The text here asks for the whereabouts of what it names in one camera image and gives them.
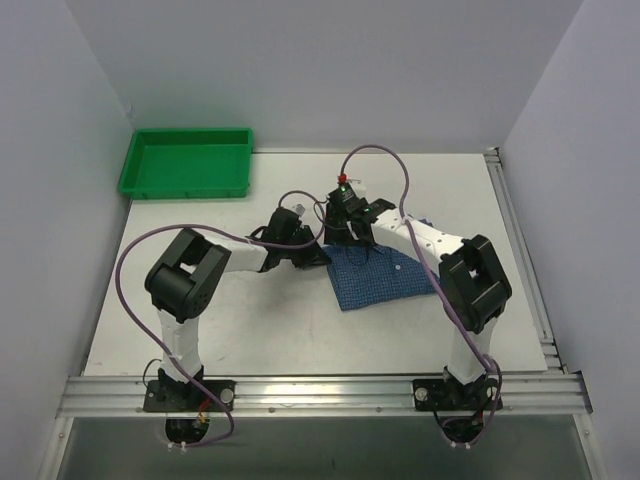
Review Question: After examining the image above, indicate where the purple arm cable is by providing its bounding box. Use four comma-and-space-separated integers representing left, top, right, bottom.
339, 144, 503, 386
114, 191, 331, 361

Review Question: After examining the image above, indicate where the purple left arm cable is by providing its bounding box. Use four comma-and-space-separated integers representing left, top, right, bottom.
114, 191, 331, 361

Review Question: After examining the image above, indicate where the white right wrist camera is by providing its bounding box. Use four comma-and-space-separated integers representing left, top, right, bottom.
349, 179, 367, 198

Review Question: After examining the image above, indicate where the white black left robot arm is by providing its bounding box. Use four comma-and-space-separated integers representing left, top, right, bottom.
144, 207, 331, 411

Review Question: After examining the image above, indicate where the green plastic tray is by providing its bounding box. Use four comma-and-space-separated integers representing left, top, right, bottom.
118, 128, 253, 200

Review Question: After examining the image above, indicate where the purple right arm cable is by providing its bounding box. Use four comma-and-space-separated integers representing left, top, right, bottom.
339, 144, 503, 386

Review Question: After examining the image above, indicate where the aluminium right side rail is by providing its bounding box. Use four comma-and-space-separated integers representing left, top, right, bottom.
484, 148, 569, 374

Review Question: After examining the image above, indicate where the blue checked long sleeve shirt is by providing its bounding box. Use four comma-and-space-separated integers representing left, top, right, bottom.
324, 245, 436, 312

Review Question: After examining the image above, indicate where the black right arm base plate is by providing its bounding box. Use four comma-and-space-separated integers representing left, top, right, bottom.
412, 374, 498, 412

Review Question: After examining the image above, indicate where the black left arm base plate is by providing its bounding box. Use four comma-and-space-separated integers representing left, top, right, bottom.
142, 379, 236, 413

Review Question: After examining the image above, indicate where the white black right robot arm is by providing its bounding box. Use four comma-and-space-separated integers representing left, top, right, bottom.
327, 183, 512, 409

